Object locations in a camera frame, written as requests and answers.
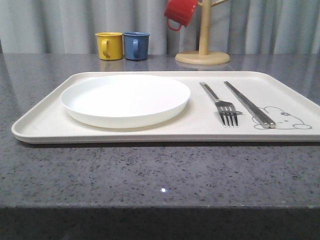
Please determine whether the white round plate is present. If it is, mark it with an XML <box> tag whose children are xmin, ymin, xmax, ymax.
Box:
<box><xmin>60</xmin><ymin>74</ymin><xmax>191</xmax><ymax>129</ymax></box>

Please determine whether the silver fork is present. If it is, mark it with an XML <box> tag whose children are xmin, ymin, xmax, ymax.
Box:
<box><xmin>199</xmin><ymin>82</ymin><xmax>239</xmax><ymax>128</ymax></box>

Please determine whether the wooden mug tree stand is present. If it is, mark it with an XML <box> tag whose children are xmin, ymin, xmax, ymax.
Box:
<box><xmin>175</xmin><ymin>0</ymin><xmax>231</xmax><ymax>65</ymax></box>

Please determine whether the blue mug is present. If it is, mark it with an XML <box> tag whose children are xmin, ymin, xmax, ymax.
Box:
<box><xmin>122</xmin><ymin>32</ymin><xmax>150</xmax><ymax>61</ymax></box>

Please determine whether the yellow mug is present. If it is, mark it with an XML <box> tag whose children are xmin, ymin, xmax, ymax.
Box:
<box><xmin>95</xmin><ymin>32</ymin><xmax>123</xmax><ymax>61</ymax></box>

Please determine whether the red mug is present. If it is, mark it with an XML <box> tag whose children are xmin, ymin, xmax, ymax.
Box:
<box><xmin>164</xmin><ymin>0</ymin><xmax>198</xmax><ymax>32</ymax></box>

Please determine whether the grey curtain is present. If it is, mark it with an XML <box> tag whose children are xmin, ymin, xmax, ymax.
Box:
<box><xmin>0</xmin><ymin>0</ymin><xmax>320</xmax><ymax>55</ymax></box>

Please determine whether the cream rabbit serving tray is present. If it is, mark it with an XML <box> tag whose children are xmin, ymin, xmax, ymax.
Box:
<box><xmin>11</xmin><ymin>71</ymin><xmax>320</xmax><ymax>144</ymax></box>

